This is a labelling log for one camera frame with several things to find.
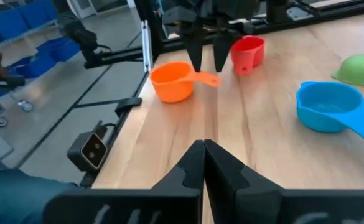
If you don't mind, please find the blue chair row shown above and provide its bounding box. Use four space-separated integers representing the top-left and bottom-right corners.
0 0 58 48

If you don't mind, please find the black office chair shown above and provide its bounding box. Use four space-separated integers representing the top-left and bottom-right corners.
0 73 34 128

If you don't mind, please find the black edge clamp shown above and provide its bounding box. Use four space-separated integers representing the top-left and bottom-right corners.
114 96 143 118

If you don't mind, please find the white metal strip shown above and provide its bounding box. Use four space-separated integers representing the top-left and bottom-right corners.
140 20 154 73

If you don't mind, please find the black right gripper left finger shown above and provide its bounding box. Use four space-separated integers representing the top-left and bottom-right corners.
152 139 205 191

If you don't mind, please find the black table-level camera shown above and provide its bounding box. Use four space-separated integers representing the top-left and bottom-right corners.
67 130 108 173

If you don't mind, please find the light blue measuring cup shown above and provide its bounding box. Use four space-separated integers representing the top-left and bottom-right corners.
296 80 364 154

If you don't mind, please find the black camera cable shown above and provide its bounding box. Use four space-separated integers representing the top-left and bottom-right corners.
93 120 118 138

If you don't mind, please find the green measuring cup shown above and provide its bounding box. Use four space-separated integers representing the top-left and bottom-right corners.
330 54 364 86

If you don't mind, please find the black mounted device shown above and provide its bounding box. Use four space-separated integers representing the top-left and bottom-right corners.
57 12 113 60

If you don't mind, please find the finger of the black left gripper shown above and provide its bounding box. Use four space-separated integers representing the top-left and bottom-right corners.
180 27 207 73
212 30 242 73

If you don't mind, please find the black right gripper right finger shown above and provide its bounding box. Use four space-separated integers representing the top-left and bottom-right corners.
203 139 285 224

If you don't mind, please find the blue plastic bin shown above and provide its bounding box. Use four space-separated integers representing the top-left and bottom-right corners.
15 55 58 79
36 37 82 63

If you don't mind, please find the red measuring cup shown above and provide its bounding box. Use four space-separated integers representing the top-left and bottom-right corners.
230 35 266 77

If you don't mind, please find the orange measuring cup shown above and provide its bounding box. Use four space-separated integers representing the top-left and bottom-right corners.
149 61 222 104

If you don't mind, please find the person's leg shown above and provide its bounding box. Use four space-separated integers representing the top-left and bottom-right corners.
0 167 83 224

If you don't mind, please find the white cabinet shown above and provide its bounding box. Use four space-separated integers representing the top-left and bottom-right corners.
65 0 136 19

